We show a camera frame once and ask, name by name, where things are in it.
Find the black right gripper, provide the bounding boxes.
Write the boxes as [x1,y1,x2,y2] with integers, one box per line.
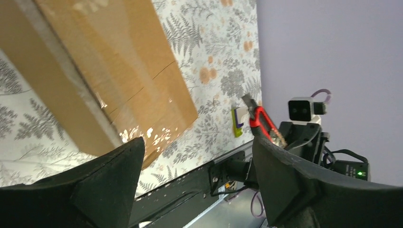
[279,122,330,165]

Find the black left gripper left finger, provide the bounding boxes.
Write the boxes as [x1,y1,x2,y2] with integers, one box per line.
[0,137,145,228]

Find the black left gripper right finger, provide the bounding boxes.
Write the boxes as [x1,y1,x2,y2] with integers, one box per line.
[252,137,403,228]

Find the red black utility knife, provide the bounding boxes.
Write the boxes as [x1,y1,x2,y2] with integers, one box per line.
[242,94,287,149]

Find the brown cardboard express box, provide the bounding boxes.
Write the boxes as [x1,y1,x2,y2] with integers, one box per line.
[0,0,198,167]

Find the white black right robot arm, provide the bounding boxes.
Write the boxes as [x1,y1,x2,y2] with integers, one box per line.
[279,122,371,181]

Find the green purple toy block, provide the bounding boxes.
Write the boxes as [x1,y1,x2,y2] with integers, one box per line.
[231,107,249,138]

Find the floral patterned table mat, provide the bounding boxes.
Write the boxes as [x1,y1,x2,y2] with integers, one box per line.
[0,0,261,195]

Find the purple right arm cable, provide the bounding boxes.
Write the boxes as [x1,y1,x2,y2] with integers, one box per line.
[310,88,332,106]

